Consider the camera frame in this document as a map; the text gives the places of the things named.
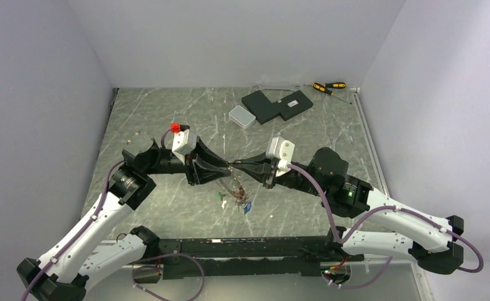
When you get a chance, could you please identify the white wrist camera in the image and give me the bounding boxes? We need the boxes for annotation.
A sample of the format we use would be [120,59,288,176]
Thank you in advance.
[170,123,197,159]
[266,137,295,177]

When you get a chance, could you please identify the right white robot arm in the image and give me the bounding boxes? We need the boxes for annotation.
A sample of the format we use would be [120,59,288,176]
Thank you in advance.
[230,147,464,275]

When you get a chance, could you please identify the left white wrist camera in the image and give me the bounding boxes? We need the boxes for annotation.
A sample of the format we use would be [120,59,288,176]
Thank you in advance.
[170,123,197,159]

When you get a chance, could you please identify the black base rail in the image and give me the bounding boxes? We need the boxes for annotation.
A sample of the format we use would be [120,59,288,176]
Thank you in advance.
[128,226,366,280]

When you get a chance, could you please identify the black network switch large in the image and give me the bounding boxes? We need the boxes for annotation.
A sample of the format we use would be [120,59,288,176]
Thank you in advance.
[241,90,287,125]

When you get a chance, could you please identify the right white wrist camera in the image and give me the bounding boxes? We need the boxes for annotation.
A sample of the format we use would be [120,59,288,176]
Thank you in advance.
[266,137,295,177]

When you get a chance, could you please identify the white network switch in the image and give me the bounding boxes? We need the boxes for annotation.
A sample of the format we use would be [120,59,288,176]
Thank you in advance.
[229,105,256,129]

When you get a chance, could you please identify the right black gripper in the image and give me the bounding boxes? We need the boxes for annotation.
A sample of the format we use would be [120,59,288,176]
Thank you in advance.
[234,150,326,196]

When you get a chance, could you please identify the black network switch small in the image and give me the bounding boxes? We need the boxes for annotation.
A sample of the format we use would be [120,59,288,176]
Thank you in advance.
[278,90,313,121]

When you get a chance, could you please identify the silver disc keyring with keys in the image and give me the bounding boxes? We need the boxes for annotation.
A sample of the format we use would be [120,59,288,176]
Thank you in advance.
[217,167,252,215]

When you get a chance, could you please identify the silver wrench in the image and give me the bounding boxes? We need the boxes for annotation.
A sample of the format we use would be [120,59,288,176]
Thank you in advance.
[330,135,338,151]

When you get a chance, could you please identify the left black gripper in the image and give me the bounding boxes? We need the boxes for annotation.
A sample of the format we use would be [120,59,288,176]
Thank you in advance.
[143,135,231,186]

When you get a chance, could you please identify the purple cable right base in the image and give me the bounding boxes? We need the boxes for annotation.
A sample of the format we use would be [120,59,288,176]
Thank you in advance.
[288,162,484,290]

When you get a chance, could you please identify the yellow black screwdriver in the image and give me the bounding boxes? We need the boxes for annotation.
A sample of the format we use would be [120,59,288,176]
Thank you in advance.
[306,82,347,90]
[314,88,351,104]

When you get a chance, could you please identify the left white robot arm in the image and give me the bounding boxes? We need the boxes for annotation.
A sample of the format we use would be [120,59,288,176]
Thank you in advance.
[17,131,229,300]

